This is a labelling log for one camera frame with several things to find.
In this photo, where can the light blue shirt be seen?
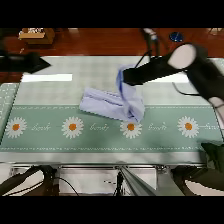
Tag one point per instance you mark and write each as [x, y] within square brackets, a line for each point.
[110, 103]

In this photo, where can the dark green garment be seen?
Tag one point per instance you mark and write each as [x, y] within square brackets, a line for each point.
[213, 156]

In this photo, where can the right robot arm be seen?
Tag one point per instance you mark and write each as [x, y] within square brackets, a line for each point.
[156, 68]

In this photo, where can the silver frame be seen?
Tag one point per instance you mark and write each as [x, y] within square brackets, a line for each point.
[138, 181]

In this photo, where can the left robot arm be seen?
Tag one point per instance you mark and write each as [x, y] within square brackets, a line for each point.
[23, 182]

